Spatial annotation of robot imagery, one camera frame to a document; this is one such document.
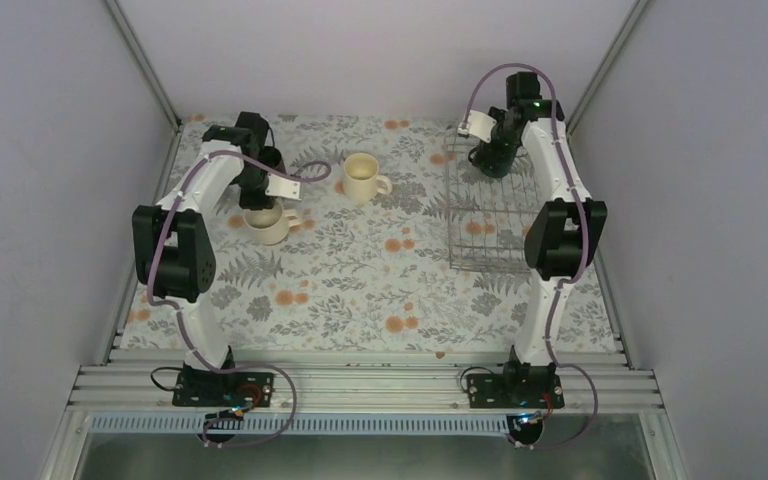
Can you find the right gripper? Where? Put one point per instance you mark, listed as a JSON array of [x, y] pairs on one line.
[[496, 109]]

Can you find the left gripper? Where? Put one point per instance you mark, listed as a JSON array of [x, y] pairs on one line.
[[247, 201]]

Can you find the beige white mug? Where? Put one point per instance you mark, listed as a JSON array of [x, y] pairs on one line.
[[271, 226]]

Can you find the metal wire dish rack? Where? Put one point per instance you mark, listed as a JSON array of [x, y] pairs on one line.
[[487, 218]]

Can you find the cream ribbed mug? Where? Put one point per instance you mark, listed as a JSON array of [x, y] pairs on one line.
[[362, 180]]

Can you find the black mug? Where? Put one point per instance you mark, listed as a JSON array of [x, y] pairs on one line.
[[273, 158]]

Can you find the dark green mug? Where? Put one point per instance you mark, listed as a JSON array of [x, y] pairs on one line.
[[489, 162]]

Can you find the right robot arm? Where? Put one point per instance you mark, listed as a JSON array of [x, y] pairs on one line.
[[561, 242]]

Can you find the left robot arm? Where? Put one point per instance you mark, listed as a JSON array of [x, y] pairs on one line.
[[174, 254]]

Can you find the floral table mat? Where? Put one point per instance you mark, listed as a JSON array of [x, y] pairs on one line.
[[360, 276]]

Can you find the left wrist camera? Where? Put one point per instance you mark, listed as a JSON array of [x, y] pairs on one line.
[[280, 187]]

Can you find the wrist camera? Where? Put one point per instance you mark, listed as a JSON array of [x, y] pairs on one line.
[[478, 125], [280, 187]]

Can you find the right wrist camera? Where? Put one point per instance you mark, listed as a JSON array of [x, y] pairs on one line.
[[478, 125]]

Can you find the aluminium front rail frame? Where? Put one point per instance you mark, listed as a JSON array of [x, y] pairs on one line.
[[355, 392]]

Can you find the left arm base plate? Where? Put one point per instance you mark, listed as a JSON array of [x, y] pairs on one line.
[[198, 388]]

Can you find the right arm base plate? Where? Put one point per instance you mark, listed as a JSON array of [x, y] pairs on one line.
[[490, 391]]

